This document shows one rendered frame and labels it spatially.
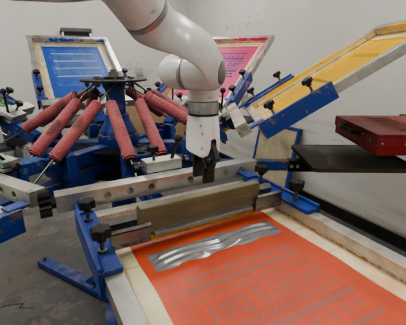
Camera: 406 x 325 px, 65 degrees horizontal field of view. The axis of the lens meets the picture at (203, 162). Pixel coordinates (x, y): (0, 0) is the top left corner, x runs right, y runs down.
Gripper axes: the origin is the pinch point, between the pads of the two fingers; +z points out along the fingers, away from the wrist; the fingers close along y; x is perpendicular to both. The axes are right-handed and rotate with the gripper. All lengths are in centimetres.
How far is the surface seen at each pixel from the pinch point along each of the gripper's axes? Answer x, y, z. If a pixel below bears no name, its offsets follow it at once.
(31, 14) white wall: -14, -412, -80
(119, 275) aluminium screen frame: -26.3, 13.6, 12.9
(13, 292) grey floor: -61, -135, 112
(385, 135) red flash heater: 88, -7, 1
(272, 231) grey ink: 15.0, 10.9, 15.9
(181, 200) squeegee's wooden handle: -6.8, 1.0, 6.0
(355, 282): 17.0, 34.7, 16.3
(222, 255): -2.0, 13.1, 16.3
